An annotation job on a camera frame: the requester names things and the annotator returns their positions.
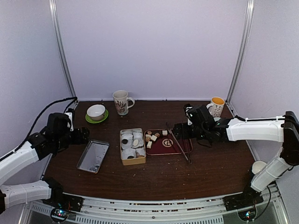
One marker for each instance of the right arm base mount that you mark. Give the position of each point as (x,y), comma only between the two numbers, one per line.
(239,201)

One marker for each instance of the white cup near arm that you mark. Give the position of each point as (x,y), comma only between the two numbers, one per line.
(257,166)

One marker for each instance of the bear print tin lid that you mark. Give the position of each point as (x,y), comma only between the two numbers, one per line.
(93,156)

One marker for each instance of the red lacquer tray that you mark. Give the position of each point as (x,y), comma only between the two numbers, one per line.
(163,145)

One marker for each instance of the white mug yellow inside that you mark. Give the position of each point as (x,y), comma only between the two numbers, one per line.
(216,106)

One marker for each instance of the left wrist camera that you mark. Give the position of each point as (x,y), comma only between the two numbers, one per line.
(70,118)

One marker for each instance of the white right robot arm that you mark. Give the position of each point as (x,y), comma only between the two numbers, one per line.
(284,129)

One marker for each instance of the white oval chocolate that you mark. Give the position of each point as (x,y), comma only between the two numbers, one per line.
(135,142)

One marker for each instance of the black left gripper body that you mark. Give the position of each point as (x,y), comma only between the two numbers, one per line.
(63,140)

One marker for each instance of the white square chocolate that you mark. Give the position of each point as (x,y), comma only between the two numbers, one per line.
(165,132)

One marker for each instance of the aluminium frame post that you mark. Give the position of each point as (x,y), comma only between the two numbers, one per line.
(62,55)
(242,49)

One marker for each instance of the metal tongs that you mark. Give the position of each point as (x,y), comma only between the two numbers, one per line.
(186,156)

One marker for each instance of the left aluminium frame post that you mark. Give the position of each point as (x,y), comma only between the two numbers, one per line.
(62,55)

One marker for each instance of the beige tin box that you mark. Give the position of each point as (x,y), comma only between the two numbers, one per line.
(129,149)

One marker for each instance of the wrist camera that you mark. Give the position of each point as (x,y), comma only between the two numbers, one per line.
(191,114)
(70,118)

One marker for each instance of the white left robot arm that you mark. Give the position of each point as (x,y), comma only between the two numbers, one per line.
(34,148)

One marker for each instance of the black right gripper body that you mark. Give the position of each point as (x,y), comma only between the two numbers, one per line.
(198,132)

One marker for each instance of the green saucer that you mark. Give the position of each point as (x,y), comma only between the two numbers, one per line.
(89,120)

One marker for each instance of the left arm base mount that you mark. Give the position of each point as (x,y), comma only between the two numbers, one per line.
(68,202)

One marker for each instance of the white bowl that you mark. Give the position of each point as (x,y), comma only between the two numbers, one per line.
(96,112)

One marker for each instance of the floral mug beige inside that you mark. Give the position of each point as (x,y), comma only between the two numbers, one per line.
(123,102)

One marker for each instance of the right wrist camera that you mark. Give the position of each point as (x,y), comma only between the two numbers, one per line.
(191,114)

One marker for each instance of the right aluminium frame post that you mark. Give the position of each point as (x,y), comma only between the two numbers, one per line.
(242,49)

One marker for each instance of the metal front rail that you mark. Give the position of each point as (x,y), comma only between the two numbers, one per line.
(209,210)

